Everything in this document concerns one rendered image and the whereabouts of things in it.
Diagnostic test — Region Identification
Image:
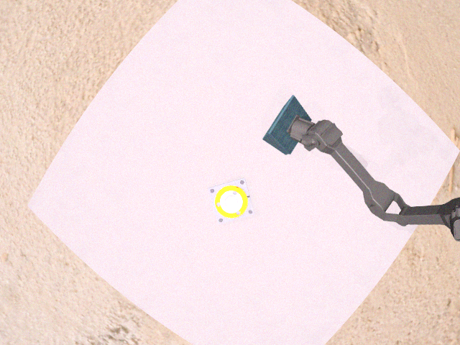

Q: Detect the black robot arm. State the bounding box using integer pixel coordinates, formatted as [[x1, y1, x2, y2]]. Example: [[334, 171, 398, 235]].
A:
[[287, 115, 460, 242]]

